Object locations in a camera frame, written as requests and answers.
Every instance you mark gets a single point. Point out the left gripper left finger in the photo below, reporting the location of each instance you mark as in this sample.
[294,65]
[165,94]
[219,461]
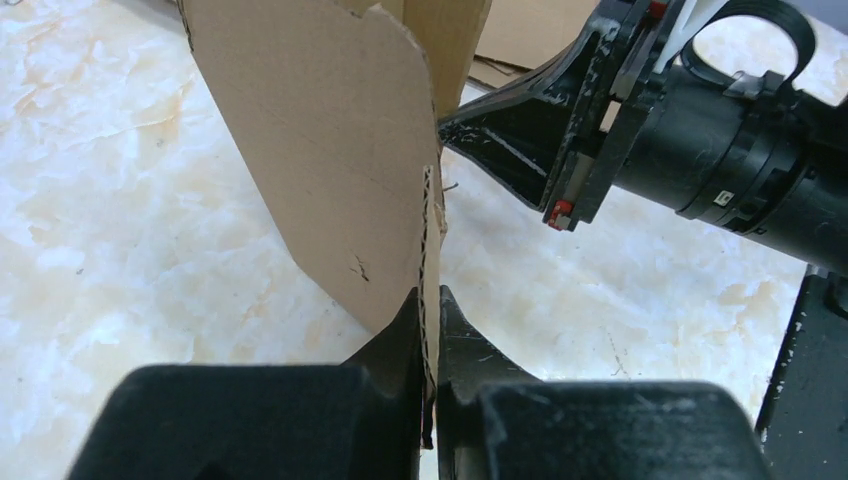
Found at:
[360,419]

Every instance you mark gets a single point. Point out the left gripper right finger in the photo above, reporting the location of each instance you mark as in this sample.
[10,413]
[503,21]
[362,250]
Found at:
[495,420]

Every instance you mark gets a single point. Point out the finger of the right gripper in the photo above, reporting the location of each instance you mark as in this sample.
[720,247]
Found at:
[515,133]

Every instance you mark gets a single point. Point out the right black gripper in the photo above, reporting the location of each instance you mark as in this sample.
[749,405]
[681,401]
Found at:
[749,154]

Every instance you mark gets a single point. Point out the brown cardboard box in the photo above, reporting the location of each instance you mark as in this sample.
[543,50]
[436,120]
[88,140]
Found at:
[333,106]

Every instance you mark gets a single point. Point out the stack of brown cardboard blanks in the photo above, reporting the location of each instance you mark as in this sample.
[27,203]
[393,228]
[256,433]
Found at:
[521,35]

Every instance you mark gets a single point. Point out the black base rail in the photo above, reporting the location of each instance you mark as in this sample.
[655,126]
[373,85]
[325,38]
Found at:
[803,419]

